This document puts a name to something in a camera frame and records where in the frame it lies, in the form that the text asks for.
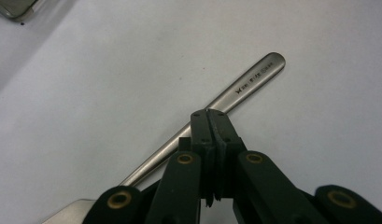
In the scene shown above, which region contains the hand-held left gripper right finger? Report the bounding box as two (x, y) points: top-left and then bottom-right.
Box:
(206, 108), (248, 202)

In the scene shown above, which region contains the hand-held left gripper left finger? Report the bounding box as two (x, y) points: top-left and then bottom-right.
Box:
(178, 108), (218, 208)

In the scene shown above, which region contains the translucent grey plastic bin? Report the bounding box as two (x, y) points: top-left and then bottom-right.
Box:
(0, 0), (48, 22)

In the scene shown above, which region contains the metal table knife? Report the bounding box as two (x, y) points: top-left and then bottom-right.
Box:
(40, 51), (287, 224)

